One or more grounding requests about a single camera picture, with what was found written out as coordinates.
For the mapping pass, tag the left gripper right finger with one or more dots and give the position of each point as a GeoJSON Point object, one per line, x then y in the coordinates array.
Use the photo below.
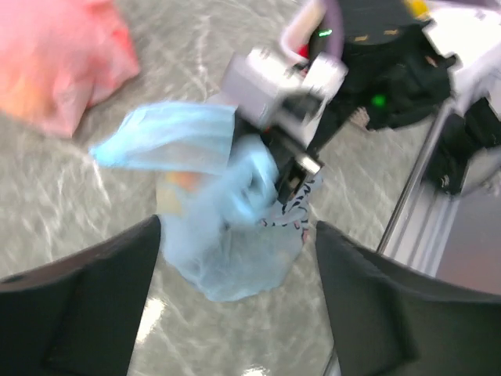
{"type": "Point", "coordinates": [387, 319]}

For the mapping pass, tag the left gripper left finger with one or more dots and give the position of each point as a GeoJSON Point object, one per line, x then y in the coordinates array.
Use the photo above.
{"type": "Point", "coordinates": [80, 315]}

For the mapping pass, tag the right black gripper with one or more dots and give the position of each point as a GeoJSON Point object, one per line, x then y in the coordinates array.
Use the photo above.
{"type": "Point", "coordinates": [295, 162]}

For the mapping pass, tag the blue plastic bag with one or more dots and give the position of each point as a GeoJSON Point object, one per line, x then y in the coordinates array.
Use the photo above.
{"type": "Point", "coordinates": [222, 226]}

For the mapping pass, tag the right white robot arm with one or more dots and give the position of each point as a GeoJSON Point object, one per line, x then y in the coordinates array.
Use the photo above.
{"type": "Point", "coordinates": [376, 65]}

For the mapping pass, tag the pink tied plastic bag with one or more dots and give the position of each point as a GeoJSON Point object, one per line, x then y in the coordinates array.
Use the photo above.
{"type": "Point", "coordinates": [58, 58]}

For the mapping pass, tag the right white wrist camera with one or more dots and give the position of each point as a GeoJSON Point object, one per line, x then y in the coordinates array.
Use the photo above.
{"type": "Point", "coordinates": [268, 91]}

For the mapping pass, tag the aluminium rail frame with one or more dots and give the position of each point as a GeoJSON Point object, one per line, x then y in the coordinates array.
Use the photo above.
{"type": "Point", "coordinates": [425, 222]}

